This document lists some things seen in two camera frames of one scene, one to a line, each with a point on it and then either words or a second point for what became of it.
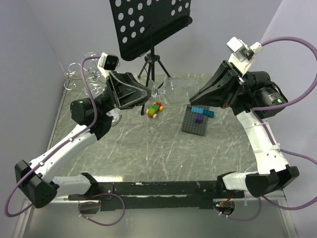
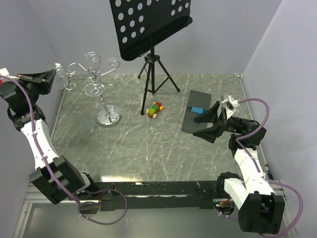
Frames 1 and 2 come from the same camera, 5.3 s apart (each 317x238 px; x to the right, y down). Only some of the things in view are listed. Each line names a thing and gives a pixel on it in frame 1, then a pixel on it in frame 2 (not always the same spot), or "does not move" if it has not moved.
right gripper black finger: [217, 90] -> [210, 116]
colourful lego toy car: [152, 111] does not move
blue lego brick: [210, 113] does not move
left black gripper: [125, 91] -> [44, 80]
